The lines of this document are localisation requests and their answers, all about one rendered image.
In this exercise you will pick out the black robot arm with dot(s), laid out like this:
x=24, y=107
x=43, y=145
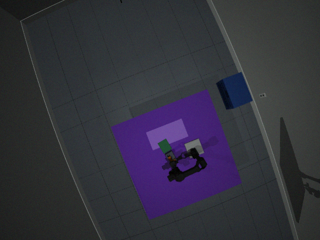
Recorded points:
x=178, y=176

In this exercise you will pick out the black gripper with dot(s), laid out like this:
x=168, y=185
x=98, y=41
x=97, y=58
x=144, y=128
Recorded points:
x=174, y=165

